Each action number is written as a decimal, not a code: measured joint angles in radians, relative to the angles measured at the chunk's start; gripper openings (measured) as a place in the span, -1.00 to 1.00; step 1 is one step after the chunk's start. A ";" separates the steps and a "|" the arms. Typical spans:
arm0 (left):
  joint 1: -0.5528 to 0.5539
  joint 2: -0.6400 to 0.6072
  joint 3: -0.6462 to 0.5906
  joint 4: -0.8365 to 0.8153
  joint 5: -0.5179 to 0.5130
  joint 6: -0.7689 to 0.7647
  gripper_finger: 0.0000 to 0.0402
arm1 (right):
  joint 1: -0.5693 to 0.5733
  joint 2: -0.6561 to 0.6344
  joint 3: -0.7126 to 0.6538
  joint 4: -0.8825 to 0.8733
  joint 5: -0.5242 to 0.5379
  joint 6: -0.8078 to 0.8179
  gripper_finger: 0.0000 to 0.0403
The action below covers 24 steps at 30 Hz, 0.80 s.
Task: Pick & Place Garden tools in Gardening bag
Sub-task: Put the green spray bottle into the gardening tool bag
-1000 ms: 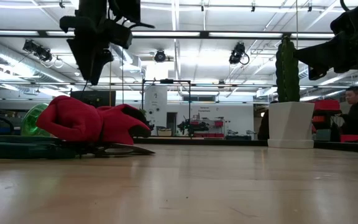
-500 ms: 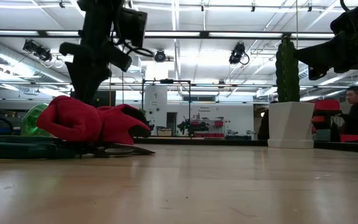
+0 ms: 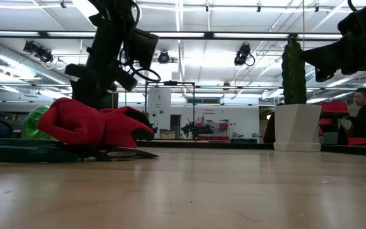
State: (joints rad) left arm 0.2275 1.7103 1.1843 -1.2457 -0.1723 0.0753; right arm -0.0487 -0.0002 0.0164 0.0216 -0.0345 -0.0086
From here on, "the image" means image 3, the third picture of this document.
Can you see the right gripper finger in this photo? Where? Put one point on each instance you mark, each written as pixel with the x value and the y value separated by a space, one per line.
pixel 329 54

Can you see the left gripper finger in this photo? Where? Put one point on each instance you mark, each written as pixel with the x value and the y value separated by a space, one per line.
pixel 100 90
pixel 82 92

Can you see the red and black garden glove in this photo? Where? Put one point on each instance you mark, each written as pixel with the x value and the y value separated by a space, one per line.
pixel 75 124

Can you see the green spray bottle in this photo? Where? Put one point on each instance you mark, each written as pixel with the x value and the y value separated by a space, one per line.
pixel 32 125

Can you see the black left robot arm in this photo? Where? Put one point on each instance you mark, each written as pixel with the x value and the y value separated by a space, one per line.
pixel 106 25

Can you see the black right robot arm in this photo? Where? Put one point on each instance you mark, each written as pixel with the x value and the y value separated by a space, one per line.
pixel 361 19

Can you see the black monitor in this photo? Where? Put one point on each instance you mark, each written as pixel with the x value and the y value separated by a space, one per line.
pixel 111 101

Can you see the green cactus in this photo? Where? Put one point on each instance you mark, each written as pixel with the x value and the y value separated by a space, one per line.
pixel 294 73

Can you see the black twin ceiling spotlight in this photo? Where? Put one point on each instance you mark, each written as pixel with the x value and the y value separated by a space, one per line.
pixel 43 54

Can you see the red storage bin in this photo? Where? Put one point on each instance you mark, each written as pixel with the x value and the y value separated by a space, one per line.
pixel 334 108
pixel 359 141

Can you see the black round ceiling spotlight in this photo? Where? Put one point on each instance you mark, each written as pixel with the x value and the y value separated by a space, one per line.
pixel 163 58

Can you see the white plant pot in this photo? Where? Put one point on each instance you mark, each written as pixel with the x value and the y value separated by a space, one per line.
pixel 297 127

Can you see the black background robot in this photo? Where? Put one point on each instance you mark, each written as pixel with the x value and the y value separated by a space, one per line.
pixel 199 129

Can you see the black overhead light beam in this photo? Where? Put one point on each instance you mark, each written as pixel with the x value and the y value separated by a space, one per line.
pixel 208 35

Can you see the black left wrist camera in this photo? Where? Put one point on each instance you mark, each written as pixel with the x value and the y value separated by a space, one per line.
pixel 143 47

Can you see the black tubular stand frame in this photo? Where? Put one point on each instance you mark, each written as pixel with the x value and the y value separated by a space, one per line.
pixel 170 83

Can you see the black aluminium table frame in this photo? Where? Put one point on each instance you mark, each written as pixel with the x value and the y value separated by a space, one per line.
pixel 202 144

